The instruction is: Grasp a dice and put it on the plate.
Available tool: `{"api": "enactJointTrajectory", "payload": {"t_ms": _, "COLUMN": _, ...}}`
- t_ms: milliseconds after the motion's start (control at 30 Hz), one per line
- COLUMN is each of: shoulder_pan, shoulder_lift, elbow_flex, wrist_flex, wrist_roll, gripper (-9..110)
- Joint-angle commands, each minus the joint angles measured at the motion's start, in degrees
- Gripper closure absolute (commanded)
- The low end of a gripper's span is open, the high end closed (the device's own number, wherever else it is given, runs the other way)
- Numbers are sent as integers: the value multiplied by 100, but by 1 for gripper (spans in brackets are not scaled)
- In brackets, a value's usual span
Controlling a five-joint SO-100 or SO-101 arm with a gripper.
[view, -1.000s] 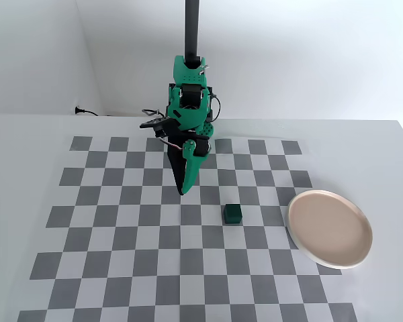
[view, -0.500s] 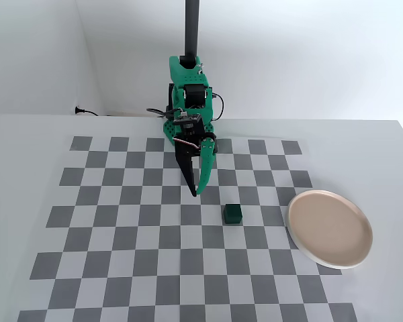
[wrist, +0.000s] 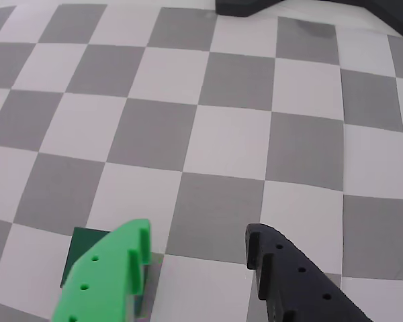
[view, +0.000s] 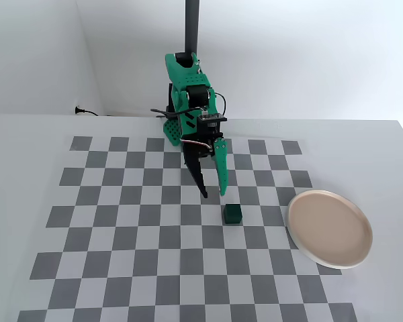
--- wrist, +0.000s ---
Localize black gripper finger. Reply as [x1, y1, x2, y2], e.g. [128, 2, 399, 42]
[244, 223, 373, 322]

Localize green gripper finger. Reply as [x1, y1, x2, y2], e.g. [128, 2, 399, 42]
[52, 219, 152, 322]

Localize dark green dice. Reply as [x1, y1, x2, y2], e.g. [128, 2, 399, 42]
[59, 227, 164, 321]

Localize grey white checkered mat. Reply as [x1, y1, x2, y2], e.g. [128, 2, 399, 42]
[0, 2, 403, 322]

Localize black camera stand base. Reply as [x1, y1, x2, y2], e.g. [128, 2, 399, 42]
[214, 0, 403, 40]

